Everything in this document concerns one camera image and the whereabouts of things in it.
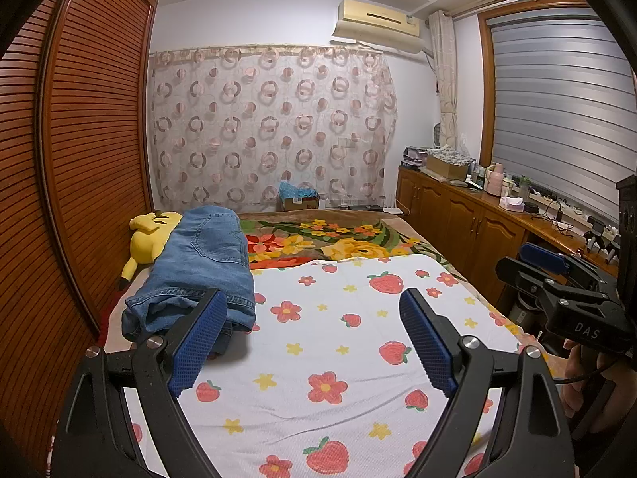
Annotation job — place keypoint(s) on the dark trash can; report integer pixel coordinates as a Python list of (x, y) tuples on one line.
[(522, 313)]

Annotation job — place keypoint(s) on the pink thermos jug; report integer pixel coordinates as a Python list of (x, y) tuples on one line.
[(493, 181)]

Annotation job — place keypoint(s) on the white power strip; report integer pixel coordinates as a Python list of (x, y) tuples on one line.
[(393, 210)]

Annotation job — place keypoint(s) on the floral fleece blanket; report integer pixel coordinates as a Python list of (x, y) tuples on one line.
[(308, 239)]

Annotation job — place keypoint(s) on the small white fan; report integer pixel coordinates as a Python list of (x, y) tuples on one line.
[(438, 134)]

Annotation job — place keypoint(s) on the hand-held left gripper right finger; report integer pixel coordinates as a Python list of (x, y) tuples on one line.
[(428, 343)]

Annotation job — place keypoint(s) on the brown slatted wooden wardrobe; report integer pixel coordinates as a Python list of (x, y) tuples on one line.
[(89, 134)]

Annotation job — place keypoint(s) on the wooden sideboard cabinet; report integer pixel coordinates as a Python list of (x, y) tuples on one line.
[(463, 219)]

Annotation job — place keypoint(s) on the blue denim pants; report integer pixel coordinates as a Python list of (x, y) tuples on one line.
[(209, 249), (144, 326)]

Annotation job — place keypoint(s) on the person's right hand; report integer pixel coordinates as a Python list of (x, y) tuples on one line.
[(572, 368)]

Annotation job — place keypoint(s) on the beige patterned window curtain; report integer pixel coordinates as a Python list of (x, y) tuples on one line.
[(445, 79)]

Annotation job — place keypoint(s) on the open cardboard box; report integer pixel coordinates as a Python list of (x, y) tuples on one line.
[(445, 167)]

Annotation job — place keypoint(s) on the pink tissue box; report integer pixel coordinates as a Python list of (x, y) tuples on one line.
[(511, 204)]

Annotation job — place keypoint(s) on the yellow plush toy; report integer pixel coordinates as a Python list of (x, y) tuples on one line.
[(147, 244)]

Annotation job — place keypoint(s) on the grey striped window blind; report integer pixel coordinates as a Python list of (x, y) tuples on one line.
[(557, 109)]

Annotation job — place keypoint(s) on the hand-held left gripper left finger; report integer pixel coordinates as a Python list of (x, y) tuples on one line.
[(199, 348)]

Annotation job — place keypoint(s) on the wooden window frame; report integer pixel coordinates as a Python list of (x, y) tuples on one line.
[(485, 84)]

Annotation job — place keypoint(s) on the green-capped bottle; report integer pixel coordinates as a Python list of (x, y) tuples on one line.
[(525, 186)]

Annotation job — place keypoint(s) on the white air deflector panel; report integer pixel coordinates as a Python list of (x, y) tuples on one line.
[(378, 40)]

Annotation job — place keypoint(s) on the circle-patterned sheer curtain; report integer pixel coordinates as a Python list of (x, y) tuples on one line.
[(273, 124)]

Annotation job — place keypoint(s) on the beige air conditioner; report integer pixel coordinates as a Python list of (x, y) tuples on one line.
[(378, 12)]

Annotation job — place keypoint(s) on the cardboard box with label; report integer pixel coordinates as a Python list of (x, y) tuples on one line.
[(301, 204)]

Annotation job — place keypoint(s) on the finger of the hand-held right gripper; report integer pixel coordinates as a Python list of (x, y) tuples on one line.
[(542, 256), (527, 276)]

